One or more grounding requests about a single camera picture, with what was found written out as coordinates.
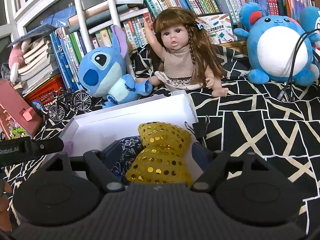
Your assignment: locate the black binder clip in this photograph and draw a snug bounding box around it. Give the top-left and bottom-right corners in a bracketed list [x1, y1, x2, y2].
[184, 115, 210, 147]

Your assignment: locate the blue Stitch plush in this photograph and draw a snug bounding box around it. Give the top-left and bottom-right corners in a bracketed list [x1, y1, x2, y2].
[78, 25, 153, 108]

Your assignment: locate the miniature black bicycle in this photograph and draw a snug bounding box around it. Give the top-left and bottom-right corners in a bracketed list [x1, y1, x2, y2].
[48, 88, 92, 123]

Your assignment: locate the gold sequin bow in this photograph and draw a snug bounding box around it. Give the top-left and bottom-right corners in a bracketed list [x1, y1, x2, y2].
[126, 122, 192, 187]

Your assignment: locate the Doraemon plush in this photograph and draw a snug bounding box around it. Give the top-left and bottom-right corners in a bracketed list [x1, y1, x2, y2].
[298, 6, 320, 49]

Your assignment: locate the blue round plush white belly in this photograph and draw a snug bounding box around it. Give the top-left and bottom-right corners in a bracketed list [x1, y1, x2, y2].
[234, 2, 319, 86]

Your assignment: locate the black cable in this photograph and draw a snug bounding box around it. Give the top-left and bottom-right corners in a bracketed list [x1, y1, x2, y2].
[276, 28, 320, 103]

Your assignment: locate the pink triangular dollhouse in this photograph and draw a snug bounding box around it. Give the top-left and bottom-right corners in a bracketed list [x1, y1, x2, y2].
[1, 79, 43, 139]

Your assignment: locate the purple fluffy hair tie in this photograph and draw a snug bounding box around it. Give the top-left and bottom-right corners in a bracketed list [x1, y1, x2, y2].
[62, 139, 75, 157]

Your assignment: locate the colourful illustrated box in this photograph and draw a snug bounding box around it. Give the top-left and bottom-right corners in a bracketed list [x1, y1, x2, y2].
[197, 14, 235, 44]

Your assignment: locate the white ladder frame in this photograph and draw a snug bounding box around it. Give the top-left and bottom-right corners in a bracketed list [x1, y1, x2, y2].
[71, 0, 137, 78]

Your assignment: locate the white shallow box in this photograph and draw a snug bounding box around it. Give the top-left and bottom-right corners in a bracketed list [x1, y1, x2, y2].
[59, 90, 197, 157]

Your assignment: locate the black white patterned cloth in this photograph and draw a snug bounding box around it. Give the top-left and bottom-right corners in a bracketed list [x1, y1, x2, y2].
[0, 43, 320, 235]

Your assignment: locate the navy floral fabric scrunchie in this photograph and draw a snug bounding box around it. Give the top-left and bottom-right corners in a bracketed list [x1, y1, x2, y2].
[111, 136, 143, 185]

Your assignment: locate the stack of white books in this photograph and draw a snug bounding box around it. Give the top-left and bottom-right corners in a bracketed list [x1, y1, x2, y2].
[18, 36, 60, 96]

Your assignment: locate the row of upright books left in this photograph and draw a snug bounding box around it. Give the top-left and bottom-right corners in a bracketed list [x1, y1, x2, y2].
[42, 0, 150, 92]

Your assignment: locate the pink white plush toy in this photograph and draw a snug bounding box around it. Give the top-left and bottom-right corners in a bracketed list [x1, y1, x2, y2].
[8, 38, 31, 84]

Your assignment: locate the brown haired baby doll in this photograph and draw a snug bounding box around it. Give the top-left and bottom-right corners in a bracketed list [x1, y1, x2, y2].
[144, 7, 228, 97]

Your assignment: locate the orange plastic crate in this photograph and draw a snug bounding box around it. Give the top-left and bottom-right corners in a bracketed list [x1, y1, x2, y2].
[24, 74, 65, 108]

